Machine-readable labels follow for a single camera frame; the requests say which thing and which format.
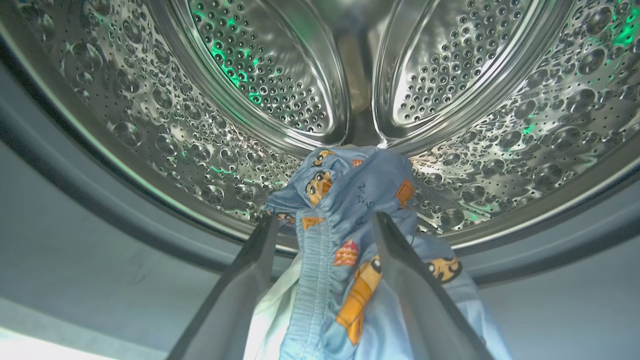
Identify white washing machine body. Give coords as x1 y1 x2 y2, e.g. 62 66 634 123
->
0 295 171 360

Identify steel washing machine drum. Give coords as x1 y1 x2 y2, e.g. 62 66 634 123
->
0 0 640 251

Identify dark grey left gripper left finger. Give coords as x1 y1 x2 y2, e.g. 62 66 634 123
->
167 214 281 360

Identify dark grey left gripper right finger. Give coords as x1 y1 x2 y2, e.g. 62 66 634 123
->
371 211 496 360

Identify grey rubber door gasket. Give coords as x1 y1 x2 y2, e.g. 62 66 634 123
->
0 30 640 360

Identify cream plain garment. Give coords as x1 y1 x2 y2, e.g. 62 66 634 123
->
243 252 303 360

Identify blue cartoon print pyjama pants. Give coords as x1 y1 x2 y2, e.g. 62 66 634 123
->
265 145 516 360

